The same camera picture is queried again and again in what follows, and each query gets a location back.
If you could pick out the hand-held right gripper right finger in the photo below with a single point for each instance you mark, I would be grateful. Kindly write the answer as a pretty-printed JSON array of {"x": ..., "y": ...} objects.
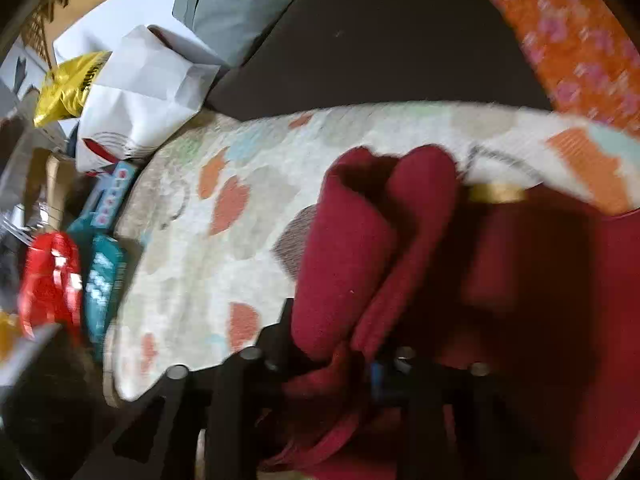
[{"x": 450, "y": 410}]

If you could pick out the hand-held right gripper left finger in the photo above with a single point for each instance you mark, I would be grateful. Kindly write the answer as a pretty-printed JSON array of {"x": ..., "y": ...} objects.
[{"x": 235, "y": 410}]

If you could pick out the dark red sweater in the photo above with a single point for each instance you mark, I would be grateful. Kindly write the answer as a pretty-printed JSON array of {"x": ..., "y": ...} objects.
[{"x": 525, "y": 285}]

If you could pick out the heart print quilt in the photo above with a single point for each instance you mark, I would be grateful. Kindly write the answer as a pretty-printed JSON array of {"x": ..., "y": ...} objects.
[{"x": 210, "y": 250}]

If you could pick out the teal box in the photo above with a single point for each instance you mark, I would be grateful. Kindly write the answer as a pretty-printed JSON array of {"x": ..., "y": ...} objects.
[{"x": 102, "y": 290}]

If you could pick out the red shiny packet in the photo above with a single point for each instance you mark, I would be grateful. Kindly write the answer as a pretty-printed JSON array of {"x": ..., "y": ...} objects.
[{"x": 50, "y": 285}]

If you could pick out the light blue dotted box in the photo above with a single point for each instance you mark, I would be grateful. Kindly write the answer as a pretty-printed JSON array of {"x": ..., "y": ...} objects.
[{"x": 112, "y": 195}]

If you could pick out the white paper bag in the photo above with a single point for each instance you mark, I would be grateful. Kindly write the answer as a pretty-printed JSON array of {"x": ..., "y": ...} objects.
[{"x": 140, "y": 95}]

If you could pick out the yellow plastic bag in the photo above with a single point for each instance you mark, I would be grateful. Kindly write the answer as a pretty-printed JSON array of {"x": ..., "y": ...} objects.
[{"x": 67, "y": 92}]

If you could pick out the dark sofa cushion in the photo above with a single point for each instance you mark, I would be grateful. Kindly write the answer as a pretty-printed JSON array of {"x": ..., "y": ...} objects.
[{"x": 390, "y": 45}]

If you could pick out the orange floral blanket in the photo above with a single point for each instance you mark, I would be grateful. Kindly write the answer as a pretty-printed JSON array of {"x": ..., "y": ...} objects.
[{"x": 575, "y": 35}]

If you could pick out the grey fabric bag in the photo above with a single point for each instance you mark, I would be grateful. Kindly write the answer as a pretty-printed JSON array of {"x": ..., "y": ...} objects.
[{"x": 230, "y": 5}]

